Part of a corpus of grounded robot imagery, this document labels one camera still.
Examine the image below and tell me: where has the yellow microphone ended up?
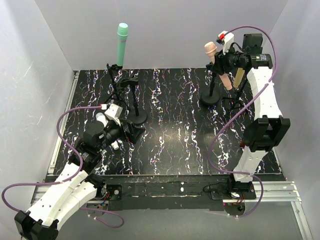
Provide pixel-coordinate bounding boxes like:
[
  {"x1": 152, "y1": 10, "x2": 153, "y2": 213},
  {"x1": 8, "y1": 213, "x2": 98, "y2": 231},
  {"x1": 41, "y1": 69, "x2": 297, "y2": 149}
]
[{"x1": 233, "y1": 67, "x2": 245, "y2": 89}]

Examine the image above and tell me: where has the pink microphone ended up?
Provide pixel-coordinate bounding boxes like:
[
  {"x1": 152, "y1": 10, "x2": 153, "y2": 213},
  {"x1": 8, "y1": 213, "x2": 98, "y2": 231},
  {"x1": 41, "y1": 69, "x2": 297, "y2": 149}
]
[{"x1": 204, "y1": 41, "x2": 233, "y2": 91}]

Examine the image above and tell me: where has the white microphone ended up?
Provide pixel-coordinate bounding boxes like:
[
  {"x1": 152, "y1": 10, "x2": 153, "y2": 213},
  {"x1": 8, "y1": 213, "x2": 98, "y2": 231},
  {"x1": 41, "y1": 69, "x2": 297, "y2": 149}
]
[{"x1": 95, "y1": 112, "x2": 120, "y2": 151}]

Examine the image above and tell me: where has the black tripod shock-mount stand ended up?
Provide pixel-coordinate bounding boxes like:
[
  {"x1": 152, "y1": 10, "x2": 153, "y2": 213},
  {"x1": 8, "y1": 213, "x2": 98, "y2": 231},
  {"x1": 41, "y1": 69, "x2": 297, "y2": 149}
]
[{"x1": 221, "y1": 73, "x2": 248, "y2": 112}]

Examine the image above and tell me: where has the black round-base mic stand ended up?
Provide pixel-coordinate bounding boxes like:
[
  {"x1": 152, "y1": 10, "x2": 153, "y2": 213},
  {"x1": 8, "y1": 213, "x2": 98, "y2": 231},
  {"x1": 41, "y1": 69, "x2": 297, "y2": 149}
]
[{"x1": 200, "y1": 62, "x2": 220, "y2": 106}]

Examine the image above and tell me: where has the small black tripod stand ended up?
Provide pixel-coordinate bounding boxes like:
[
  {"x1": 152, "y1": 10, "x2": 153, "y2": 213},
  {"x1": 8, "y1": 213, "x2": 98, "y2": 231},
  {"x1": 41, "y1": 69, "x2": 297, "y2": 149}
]
[{"x1": 104, "y1": 63, "x2": 131, "y2": 111}]

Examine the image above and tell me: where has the green microphone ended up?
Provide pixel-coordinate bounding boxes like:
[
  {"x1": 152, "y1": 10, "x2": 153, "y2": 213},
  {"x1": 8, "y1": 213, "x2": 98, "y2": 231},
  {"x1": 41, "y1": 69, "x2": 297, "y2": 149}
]
[{"x1": 116, "y1": 22, "x2": 129, "y2": 67}]

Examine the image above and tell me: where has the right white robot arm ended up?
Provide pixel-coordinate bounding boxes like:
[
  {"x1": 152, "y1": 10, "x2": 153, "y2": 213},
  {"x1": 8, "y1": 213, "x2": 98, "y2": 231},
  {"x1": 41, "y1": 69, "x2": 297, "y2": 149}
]
[{"x1": 205, "y1": 31, "x2": 291, "y2": 186}]

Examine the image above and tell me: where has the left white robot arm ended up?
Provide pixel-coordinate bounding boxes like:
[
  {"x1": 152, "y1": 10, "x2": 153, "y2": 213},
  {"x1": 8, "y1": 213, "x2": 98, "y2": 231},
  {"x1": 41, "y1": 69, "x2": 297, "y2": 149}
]
[{"x1": 14, "y1": 120, "x2": 146, "y2": 240}]

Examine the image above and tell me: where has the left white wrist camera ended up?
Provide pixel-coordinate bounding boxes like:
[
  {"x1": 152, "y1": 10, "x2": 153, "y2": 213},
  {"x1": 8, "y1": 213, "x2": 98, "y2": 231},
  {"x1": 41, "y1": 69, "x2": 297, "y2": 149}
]
[{"x1": 104, "y1": 103, "x2": 123, "y2": 126}]

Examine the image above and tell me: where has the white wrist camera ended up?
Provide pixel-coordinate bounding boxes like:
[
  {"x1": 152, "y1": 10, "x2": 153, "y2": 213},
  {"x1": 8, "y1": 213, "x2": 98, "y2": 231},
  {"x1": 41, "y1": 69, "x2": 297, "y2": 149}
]
[
  {"x1": 216, "y1": 31, "x2": 235, "y2": 55},
  {"x1": 104, "y1": 103, "x2": 123, "y2": 126}
]

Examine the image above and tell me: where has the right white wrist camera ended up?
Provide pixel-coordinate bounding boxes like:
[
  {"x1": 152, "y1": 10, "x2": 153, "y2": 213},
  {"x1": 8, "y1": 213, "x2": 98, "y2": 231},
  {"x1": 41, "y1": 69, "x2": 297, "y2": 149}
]
[{"x1": 216, "y1": 31, "x2": 235, "y2": 55}]

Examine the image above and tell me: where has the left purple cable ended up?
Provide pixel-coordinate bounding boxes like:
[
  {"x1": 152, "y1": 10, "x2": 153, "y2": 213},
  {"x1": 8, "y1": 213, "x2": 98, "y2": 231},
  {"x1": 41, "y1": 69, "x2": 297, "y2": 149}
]
[{"x1": 1, "y1": 104, "x2": 125, "y2": 229}]

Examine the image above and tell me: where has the purple cable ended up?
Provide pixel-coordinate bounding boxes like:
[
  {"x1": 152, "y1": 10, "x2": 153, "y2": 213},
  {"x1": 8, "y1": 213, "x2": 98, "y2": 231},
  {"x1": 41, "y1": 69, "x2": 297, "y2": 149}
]
[
  {"x1": 208, "y1": 24, "x2": 279, "y2": 218},
  {"x1": 1, "y1": 104, "x2": 125, "y2": 229}
]

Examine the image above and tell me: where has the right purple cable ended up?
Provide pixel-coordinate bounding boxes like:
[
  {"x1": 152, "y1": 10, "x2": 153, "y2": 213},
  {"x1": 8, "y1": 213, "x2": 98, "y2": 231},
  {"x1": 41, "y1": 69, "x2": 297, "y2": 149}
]
[{"x1": 208, "y1": 24, "x2": 279, "y2": 218}]

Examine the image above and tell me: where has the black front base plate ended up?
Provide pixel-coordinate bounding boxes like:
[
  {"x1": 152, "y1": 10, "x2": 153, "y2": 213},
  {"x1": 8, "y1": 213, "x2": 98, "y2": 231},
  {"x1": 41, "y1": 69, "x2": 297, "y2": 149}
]
[{"x1": 103, "y1": 174, "x2": 256, "y2": 211}]

